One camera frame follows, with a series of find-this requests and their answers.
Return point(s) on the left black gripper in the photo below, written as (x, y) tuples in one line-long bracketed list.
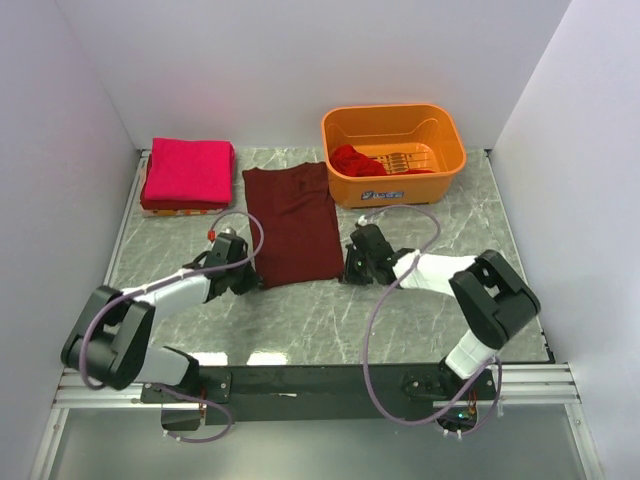
[(252, 282)]

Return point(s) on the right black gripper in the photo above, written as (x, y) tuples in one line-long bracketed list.
[(348, 276)]

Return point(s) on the dark maroon t-shirt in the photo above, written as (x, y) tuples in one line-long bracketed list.
[(301, 238)]

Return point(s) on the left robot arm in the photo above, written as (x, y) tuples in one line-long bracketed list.
[(110, 341)]

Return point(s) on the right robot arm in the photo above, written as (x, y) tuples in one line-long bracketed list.
[(494, 299)]

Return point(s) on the folded pink t-shirt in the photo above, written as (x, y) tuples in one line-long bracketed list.
[(185, 174)]

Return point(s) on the red t-shirt in basket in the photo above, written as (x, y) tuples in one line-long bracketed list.
[(348, 161)]

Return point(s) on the orange plastic basket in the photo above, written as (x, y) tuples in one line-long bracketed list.
[(424, 131)]

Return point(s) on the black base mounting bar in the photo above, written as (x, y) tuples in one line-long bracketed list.
[(409, 392)]

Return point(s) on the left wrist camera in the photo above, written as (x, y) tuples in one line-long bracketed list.
[(212, 234)]

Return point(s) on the aluminium frame rail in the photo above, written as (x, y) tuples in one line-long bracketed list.
[(110, 435)]

